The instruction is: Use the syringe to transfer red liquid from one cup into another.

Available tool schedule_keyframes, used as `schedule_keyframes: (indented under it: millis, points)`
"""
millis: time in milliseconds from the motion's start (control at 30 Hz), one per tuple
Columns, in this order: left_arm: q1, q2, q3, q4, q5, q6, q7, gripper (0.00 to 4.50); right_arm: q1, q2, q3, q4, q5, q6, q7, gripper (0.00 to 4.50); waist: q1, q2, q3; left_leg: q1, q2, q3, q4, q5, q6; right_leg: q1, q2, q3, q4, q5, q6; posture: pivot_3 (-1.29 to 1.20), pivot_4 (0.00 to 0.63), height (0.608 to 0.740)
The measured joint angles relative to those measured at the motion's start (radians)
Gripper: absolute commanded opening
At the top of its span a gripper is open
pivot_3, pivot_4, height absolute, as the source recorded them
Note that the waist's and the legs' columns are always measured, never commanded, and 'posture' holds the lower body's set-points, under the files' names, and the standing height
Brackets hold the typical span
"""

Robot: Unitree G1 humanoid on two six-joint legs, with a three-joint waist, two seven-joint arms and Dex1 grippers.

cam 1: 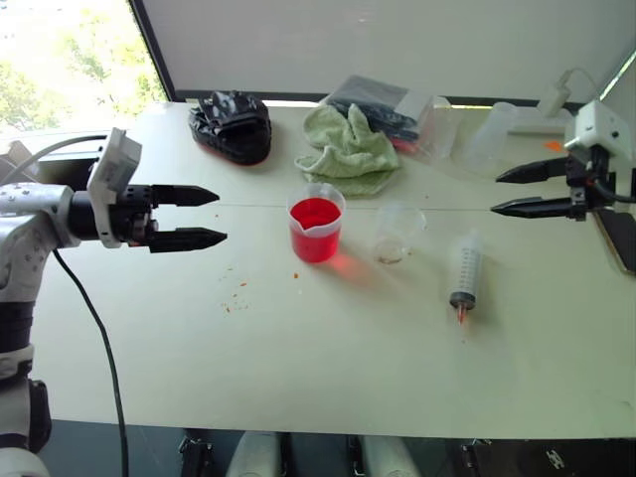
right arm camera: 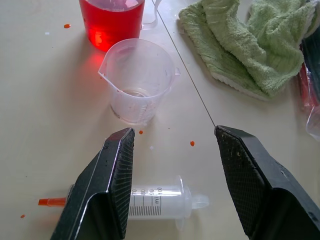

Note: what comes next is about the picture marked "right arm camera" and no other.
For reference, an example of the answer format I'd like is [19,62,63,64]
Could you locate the large cup with red liquid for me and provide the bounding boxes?
[78,0,159,53]

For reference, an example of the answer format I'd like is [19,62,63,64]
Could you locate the green terry towel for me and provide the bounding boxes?
[177,0,318,101]

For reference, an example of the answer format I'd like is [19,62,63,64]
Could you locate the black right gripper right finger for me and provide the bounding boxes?
[214,124,320,240]

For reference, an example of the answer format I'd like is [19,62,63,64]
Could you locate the small clear measuring cup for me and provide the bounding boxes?
[97,38,181,126]

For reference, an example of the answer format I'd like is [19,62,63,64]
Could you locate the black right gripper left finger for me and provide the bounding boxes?
[49,126,136,240]

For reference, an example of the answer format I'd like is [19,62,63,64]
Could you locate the clear plastic bag red contents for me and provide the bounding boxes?
[298,62,320,142]

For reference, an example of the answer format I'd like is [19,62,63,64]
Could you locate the clear plastic bottle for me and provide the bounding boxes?
[37,174,210,230]

